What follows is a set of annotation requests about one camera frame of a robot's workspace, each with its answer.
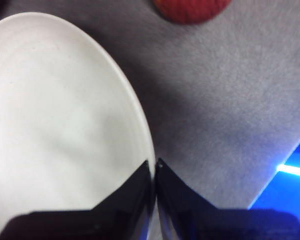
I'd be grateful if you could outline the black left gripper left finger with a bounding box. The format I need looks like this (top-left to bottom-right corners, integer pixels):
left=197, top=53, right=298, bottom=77
left=0, top=159, right=156, bottom=240

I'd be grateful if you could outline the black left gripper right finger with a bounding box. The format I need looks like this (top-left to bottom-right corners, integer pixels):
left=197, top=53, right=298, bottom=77
left=155, top=157, right=300, bottom=240

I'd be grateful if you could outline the pale yellow round plate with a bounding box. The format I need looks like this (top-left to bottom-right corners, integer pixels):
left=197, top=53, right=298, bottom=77
left=0, top=11, right=158, bottom=226

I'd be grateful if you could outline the red apple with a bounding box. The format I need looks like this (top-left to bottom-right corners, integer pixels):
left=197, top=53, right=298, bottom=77
left=151, top=0, right=233, bottom=25

